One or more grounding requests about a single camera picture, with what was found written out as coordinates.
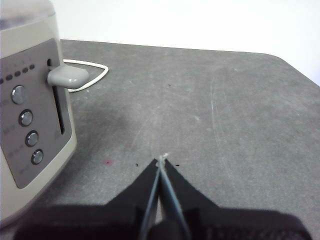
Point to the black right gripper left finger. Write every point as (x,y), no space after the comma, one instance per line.
(100,222)

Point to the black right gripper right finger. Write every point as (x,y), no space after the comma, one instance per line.
(225,225)

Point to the grey toaster lever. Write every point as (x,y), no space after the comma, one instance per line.
(67,76)

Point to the round silver toaster button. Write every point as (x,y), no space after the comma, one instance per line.
(18,94)
(32,138)
(37,156)
(25,117)

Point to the cream toaster with chrome top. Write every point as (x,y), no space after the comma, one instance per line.
(30,37)

